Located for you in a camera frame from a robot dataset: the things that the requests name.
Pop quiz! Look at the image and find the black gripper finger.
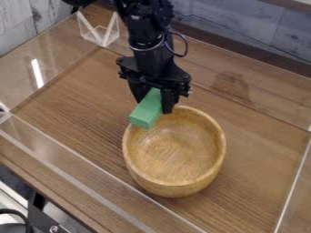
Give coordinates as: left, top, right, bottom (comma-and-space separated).
160, 89, 180, 114
128, 81, 150, 103

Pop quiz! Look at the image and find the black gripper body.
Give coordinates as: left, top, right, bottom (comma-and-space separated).
116, 45, 192, 97

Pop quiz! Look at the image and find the green rectangular stick block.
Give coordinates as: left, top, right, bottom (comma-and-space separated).
128, 88, 162, 129

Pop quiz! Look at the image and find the wooden bowl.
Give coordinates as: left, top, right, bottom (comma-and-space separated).
122, 106, 226, 198

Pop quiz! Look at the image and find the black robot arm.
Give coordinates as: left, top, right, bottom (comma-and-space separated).
113, 0, 192, 114

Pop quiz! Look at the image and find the black table leg clamp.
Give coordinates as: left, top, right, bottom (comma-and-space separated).
0, 194, 74, 233

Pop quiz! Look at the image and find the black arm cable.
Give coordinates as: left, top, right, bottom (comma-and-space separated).
162, 27, 189, 58

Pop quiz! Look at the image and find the clear acrylic corner bracket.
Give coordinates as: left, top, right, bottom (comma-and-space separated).
76, 12, 120, 47

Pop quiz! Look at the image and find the clear acrylic side wall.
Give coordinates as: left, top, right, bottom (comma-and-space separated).
0, 113, 206, 233

